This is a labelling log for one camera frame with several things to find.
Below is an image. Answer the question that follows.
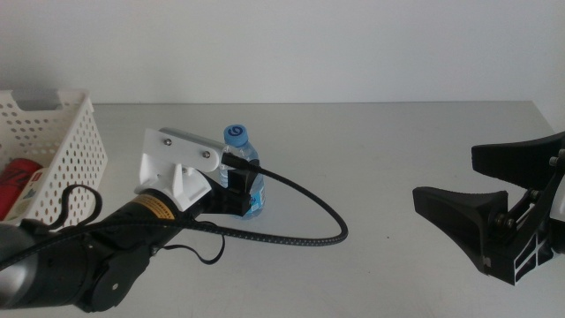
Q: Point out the clear water bottle blue cap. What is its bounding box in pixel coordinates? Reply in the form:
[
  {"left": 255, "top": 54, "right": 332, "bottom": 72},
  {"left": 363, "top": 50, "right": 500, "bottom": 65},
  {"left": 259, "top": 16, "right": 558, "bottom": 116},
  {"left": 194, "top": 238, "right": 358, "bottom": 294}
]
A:
[{"left": 218, "top": 124, "right": 267, "bottom": 220}]

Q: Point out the red cola can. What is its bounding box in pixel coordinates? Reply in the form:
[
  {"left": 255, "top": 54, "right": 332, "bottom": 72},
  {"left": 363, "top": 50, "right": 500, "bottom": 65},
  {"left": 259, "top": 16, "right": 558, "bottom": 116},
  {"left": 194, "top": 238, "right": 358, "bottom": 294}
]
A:
[{"left": 0, "top": 158, "right": 44, "bottom": 221}]

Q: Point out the white perforated plastic basket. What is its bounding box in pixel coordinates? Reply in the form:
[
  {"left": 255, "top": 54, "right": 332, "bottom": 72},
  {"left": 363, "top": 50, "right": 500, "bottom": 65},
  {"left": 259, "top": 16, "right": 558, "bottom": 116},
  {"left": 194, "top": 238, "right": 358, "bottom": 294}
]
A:
[{"left": 0, "top": 87, "right": 109, "bottom": 227}]

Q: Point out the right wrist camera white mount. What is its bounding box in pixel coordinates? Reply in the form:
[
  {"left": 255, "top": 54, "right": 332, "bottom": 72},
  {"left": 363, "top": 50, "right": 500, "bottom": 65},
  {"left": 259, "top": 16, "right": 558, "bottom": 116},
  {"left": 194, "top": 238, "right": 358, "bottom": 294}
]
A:
[{"left": 548, "top": 175, "right": 565, "bottom": 220}]

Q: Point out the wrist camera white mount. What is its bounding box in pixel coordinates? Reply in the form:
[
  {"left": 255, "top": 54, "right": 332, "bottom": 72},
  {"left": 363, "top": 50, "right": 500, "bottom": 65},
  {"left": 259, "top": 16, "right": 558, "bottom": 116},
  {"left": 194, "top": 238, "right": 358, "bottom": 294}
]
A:
[
  {"left": 548, "top": 175, "right": 565, "bottom": 220},
  {"left": 133, "top": 126, "right": 227, "bottom": 213}
]

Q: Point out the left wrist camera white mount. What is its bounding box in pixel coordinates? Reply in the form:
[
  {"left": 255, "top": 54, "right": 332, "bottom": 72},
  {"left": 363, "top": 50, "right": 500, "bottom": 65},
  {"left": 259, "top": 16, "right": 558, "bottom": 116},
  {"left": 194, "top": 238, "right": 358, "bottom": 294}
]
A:
[{"left": 133, "top": 126, "right": 227, "bottom": 213}]

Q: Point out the thin black left gripper wire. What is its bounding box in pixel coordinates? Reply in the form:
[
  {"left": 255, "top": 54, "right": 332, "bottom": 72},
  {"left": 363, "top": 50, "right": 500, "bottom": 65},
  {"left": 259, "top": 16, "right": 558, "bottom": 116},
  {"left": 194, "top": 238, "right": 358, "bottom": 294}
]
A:
[{"left": 45, "top": 183, "right": 227, "bottom": 267}]

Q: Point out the braided black left camera cable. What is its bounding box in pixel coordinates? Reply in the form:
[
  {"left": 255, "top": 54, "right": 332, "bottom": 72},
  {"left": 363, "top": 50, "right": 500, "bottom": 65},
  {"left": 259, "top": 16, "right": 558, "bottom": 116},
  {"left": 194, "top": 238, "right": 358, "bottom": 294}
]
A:
[{"left": 0, "top": 151, "right": 350, "bottom": 272}]

